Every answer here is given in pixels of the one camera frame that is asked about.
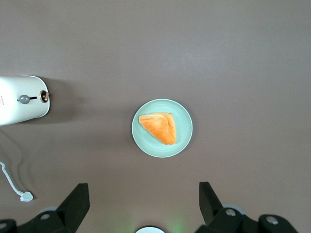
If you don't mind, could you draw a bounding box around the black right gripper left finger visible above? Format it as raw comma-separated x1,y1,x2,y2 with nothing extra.
0,183,90,233

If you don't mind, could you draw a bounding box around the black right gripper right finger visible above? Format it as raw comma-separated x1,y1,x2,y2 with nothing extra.
194,181,298,233

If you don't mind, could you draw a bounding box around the white two-slot toaster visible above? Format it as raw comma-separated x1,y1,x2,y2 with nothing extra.
0,75,51,126

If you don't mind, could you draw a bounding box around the brown toaster dial knob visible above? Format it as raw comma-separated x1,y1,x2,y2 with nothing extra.
39,90,51,104

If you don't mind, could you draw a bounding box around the light green round plate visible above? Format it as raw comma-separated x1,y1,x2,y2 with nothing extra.
131,98,193,158

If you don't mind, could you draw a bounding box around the orange triangular pastry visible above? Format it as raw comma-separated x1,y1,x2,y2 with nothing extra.
138,112,177,146

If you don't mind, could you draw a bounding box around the brown table cover mat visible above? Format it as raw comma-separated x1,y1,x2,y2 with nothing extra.
0,0,311,233

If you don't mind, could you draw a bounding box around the white power cable with plug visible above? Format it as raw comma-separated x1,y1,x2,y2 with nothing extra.
0,161,34,202

